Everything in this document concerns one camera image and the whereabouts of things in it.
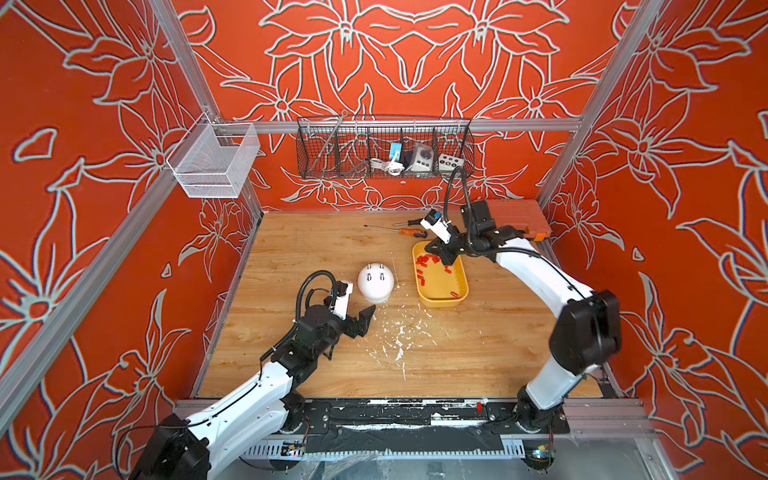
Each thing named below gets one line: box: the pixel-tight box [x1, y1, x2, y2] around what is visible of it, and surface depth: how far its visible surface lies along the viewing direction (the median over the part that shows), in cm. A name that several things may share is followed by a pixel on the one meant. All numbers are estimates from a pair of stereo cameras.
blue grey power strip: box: [390, 142, 402, 161], surface depth 85 cm
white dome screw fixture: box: [358, 262, 395, 304], surface depth 91 cm
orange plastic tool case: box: [486, 199, 552, 242], surface depth 113 cm
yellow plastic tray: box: [413, 240, 469, 307], surface depth 100 cm
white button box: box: [438, 154, 465, 171], surface depth 97 cm
